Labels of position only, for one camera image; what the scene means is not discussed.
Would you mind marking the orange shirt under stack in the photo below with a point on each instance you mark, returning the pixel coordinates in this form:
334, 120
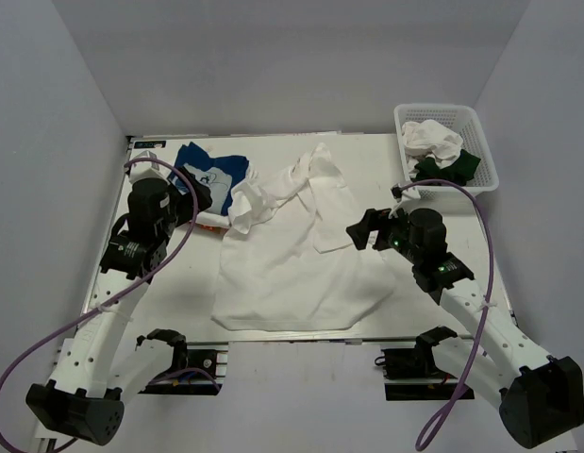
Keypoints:
214, 229

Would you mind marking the dark green shirt in basket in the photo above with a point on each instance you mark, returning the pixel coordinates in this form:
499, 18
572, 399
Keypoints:
460, 171

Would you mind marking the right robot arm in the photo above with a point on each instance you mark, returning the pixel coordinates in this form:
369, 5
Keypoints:
537, 396

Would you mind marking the blue printed t shirt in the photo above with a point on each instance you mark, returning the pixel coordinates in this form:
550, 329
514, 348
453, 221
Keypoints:
220, 174

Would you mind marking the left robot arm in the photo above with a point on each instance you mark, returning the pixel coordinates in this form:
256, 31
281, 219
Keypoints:
86, 394

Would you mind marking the white shirt in basket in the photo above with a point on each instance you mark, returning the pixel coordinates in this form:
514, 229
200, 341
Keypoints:
430, 139

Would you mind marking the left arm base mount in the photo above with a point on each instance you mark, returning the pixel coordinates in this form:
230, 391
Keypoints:
181, 368

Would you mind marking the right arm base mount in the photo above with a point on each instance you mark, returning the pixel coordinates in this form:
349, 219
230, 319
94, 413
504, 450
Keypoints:
410, 373

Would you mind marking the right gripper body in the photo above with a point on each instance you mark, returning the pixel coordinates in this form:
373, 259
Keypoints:
374, 228

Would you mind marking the white t shirt red print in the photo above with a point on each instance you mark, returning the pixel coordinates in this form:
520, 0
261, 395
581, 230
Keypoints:
286, 261

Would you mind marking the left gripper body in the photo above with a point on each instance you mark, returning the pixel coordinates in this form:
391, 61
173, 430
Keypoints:
189, 200

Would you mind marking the white plastic basket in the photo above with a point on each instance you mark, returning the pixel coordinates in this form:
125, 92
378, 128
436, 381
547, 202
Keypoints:
462, 120

